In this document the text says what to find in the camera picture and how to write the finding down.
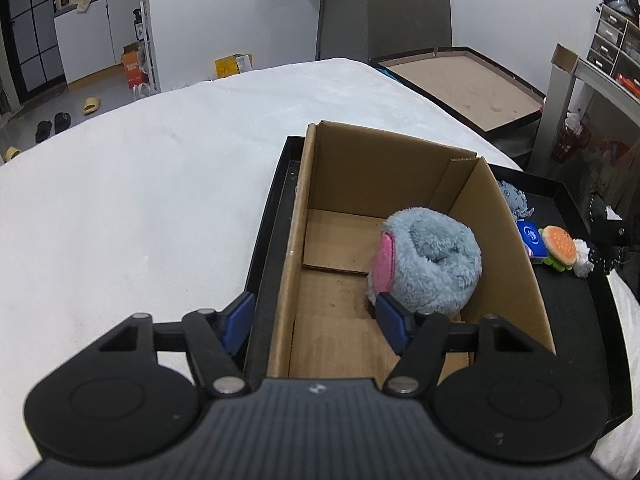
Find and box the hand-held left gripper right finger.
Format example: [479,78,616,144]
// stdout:
[375,292,556,396]

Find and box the white floor cabinet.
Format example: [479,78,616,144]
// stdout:
[52,0,151,86]

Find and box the black beaded bag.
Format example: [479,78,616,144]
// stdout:
[595,0,640,18]

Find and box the burger toy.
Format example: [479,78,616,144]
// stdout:
[539,225,579,273]

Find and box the black framed glass door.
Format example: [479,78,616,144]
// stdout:
[0,0,68,106]

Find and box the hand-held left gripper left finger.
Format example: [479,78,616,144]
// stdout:
[97,291,257,397]

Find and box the small blue-grey plush toy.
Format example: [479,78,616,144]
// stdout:
[497,180,535,221]

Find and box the long red box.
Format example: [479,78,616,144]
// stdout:
[614,73,640,98]

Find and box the white tissue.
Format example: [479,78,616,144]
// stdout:
[572,238,596,278]

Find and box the grey upholstered chair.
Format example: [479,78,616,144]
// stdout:
[316,0,453,63]

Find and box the orange cardboard box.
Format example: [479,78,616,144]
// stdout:
[121,42,150,86]

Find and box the white narrow rack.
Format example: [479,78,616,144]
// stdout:
[132,0,161,93]

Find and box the red basket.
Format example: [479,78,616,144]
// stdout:
[552,120,593,163]

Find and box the yellow cardboard box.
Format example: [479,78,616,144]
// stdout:
[215,54,253,80]

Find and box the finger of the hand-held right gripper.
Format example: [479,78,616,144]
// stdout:
[587,192,630,275]

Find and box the brown framed board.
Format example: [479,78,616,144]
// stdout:
[369,46,547,136]

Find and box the black tray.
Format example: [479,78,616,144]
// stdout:
[242,135,632,441]

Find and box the blue card packet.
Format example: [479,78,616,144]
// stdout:
[516,218,550,265]

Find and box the grey drawer organizer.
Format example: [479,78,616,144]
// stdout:
[586,2,640,78]

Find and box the white desk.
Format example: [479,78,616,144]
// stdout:
[527,42,640,176]

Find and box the round blue-grey plush toy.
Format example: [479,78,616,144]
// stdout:
[366,206,483,320]

